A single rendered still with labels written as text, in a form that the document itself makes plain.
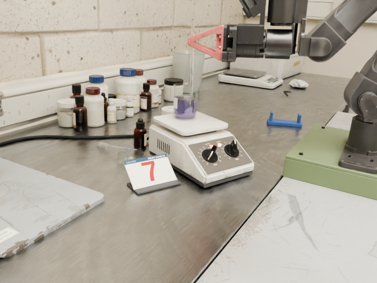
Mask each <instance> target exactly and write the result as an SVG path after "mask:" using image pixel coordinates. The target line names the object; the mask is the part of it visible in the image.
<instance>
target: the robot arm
mask: <svg viewBox="0 0 377 283"><path fill-rule="evenodd" d="M239 1H240V3H241V4H242V6H243V8H242V9H243V11H244V13H245V14H246V16H247V18H250V17H253V18H254V17H255V16H257V15H258V14H259V13H260V23H259V24H238V25H236V24H223V25H221V26H217V27H216V28H212V29H210V30H207V31H204V32H202V33H199V34H196V35H194V36H191V37H189V38H188V40H187V44H188V45H189V46H190V47H193V48H195V49H197V50H199V51H201V52H203V53H205V54H207V55H209V56H211V57H213V58H215V59H217V60H219V61H222V62H235V61H236V58H237V57H239V58H263V57H264V55H265V58H270V59H285V60H289V58H290V55H293V54H295V50H296V40H297V29H298V23H300V31H299V35H298V42H297V54H298V55H299V56H304V57H308V58H309V59H311V60H312V61H314V62H325V61H327V60H329V59H331V58H332V57H333V56H334V55H335V54H336V53H337V52H339V51H340V50H341V49H342V48H343V47H344V46H345V45H346V44H347V43H346V41H347V40H348V39H349V38H350V37H351V36H353V34H354V33H355V32H356V31H357V30H358V29H359V28H360V26H361V25H362V24H363V23H364V22H366V21H367V20H368V19H369V18H370V17H371V16H372V15H373V14H374V13H375V12H376V11H377V0H344V1H343V2H342V3H341V4H340V5H338V6H337V7H336V8H335V9H334V10H333V11H332V12H331V13H329V14H328V15H327V16H326V17H325V18H324V19H323V20H322V21H320V22H319V23H318V24H317V25H316V26H315V27H314V28H313V29H312V30H311V31H310V32H309V33H308V34H305V28H306V15H307V5H308V0H269V3H268V16H267V22H270V26H291V29H267V30H266V29H264V22H265V8H266V0H239ZM212 34H216V35H217V43H216V50H214V49H211V48H209V47H206V46H204V45H201V44H199V43H197V42H196V40H198V39H201V38H204V37H206V36H209V35H212ZM228 36H229V37H228ZM343 96H344V100H345V102H346V103H347V104H348V105H349V107H350V108H351V109H352V110H353V111H354V113H356V114H357V115H356V116H353V117H352V122H351V127H350V133H349V136H348V139H347V141H346V143H345V146H344V148H343V151H342V154H341V156H340V159H339V162H338V166H339V167H343V168H347V169H351V170H356V171H361V172H366V173H369V174H377V50H376V51H375V53H374V54H373V56H372V57H371V58H370V59H369V60H368V61H367V62H366V63H365V65H364V66H363V68H362V69H361V71H360V72H357V71H356V72H355V74H354V75H353V77H352V79H351V80H350V82H349V83H348V84H347V86H346V88H345V90H344V94H343Z"/></svg>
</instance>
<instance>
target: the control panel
mask: <svg viewBox="0 0 377 283"><path fill-rule="evenodd" d="M234 139H235V138H234V137H233V136H228V137H225V138H219V139H214V140H209V141H204V142H200V143H195V144H190V145H188V147H189V148H190V149H191V151H192V152H193V154H194V156H195V157H196V159H197V160H198V161H199V163H200V165H201V166H202V168H203V169H204V171H205V172H206V173H207V174H212V173H215V172H219V171H223V170H227V169H230V168H234V167H238V166H242V165H246V164H249V163H251V162H252V160H251V159H250V158H249V157H248V155H247V154H246V153H245V151H244V150H243V149H242V147H241V146H240V145H239V143H238V142H237V148H238V150H239V152H240V153H239V155H238V157H230V156H229V155H227V154H226V152H225V151H224V147H225V146H226V145H227V144H231V142H232V141H233V140H234ZM218 143H221V145H222V146H221V147H220V146H219V145H218ZM210 145H216V146H217V149H216V151H215V152H216V154H217V156H218V160H217V161H216V162H214V163H210V162H207V161H206V160H205V159H203V157H202V152H203V150H205V149H211V147H210Z"/></svg>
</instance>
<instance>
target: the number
mask: <svg viewBox="0 0 377 283"><path fill-rule="evenodd" d="M126 166H127V169H128V171H129V173H130V176H131V179H132V182H133V184H134V186H138V185H142V184H147V183H150V182H155V181H160V180H164V179H169V178H172V177H174V174H173V172H172V169H171V167H170V165H169V163H168V160H167V158H166V157H164V158H158V159H152V160H149V161H143V162H138V163H132V164H129V165H126Z"/></svg>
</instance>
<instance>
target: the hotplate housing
mask: <svg viewBox="0 0 377 283"><path fill-rule="evenodd" d="M228 136H233V134H231V133H230V132H229V131H226V130H223V129H221V130H216V131H210V132H206V133H200V134H195V135H189V136H183V135H180V134H178V133H176V132H174V131H172V130H170V129H168V128H166V127H164V126H162V125H160V124H154V125H151V126H150V127H149V150H150V154H151V155H152V156H156V155H159V154H165V153H166V155H167V157H168V160H169V162H170V164H171V166H172V168H173V169H175V170H176V171H178V172H180V173H181V174H183V175H185V176H186V177H188V178H189V179H191V180H192V181H194V182H196V183H197V184H199V185H200V186H202V187H204V188H207V187H210V186H213V185H216V184H220V183H223V182H226V181H230V180H234V179H237V178H240V177H244V176H247V175H251V174H252V171H253V170H254V163H253V161H252V162H251V163H249V164H246V165H242V166H238V167H234V168H230V169H227V170H223V171H219V172H215V173H212V174H207V173H206V172H205V171H204V169H203V168H202V166H201V165H200V163H199V161H198V160H197V159H196V157H195V156H194V154H193V152H192V151H191V149H190V148H189V146H188V145H190V144H195V143H200V142H205V141H209V140H214V139H219V138H225V137H228ZM233 137H234V136H233ZM234 138H235V137H234ZM235 139H236V138H235ZM236 140H237V139H236ZM237 142H238V141H237ZM239 145H240V143H239ZM240 146H241V145H240ZM241 147H242V146H241ZM242 149H243V148H242ZM243 150H244V149H243ZM244 151H245V150H244ZM245 153H246V152H245ZM246 154H247V153H246ZM247 155H248V154H247ZM248 156H249V155H248ZM249 158H250V157H249ZM251 160H252V159H251Z"/></svg>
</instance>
